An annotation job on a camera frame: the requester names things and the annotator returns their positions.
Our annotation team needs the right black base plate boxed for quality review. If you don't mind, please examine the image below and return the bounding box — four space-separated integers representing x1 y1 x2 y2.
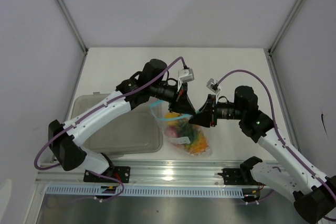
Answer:
217 168 265 186

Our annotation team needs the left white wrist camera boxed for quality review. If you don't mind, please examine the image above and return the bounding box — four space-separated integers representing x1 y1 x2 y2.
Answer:
177 68 195 90

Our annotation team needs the yellow toy lemon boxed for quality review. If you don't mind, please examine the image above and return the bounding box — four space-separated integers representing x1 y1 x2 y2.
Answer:
165 112 181 121

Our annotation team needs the aluminium front rail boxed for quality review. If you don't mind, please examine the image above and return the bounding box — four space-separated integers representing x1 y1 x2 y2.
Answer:
35 159 322 189

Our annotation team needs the purple toy onion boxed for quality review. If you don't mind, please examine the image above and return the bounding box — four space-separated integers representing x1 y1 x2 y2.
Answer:
164 126 181 138

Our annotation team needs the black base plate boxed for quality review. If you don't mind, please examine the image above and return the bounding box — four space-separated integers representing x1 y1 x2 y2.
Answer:
217 168 265 186
83 166 131 184

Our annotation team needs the right aluminium frame post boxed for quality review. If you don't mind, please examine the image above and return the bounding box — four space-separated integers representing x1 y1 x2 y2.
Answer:
268 0 306 57

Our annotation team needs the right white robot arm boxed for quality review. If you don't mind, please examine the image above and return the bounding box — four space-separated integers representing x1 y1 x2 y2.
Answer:
189 86 335 223

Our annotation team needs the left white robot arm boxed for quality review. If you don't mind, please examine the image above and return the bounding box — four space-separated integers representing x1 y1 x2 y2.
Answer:
48 59 196 182

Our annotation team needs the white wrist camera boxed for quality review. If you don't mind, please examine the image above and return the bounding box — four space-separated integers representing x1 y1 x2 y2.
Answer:
206 78 221 101
177 68 195 90

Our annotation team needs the aluminium frame post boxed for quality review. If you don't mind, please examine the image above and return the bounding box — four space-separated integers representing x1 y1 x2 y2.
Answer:
268 0 306 57
54 0 88 54

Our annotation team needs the white slotted cable duct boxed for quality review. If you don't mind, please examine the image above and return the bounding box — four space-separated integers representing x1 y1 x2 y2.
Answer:
45 185 246 199

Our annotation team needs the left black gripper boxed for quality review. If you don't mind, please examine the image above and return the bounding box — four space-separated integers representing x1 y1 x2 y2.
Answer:
149 80 195 115

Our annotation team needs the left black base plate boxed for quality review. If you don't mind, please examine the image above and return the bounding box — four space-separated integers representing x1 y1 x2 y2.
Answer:
83 166 131 184

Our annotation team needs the clear zip top bag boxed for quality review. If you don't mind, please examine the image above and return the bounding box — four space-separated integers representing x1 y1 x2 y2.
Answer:
149 100 212 156

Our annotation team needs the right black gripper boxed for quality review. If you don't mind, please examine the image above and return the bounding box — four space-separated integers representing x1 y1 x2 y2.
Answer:
188 94 245 129

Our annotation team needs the grey translucent plastic bin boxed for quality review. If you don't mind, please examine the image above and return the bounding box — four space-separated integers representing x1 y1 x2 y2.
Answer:
64 91 163 155

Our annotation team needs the left aluminium frame post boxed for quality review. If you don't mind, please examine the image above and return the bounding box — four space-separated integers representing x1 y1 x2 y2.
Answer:
54 0 88 54

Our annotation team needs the orange toy pineapple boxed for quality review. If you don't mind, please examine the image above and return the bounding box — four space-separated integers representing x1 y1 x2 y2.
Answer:
176 121 209 155

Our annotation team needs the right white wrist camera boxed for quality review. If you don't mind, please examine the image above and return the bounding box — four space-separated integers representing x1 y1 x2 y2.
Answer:
206 78 221 101

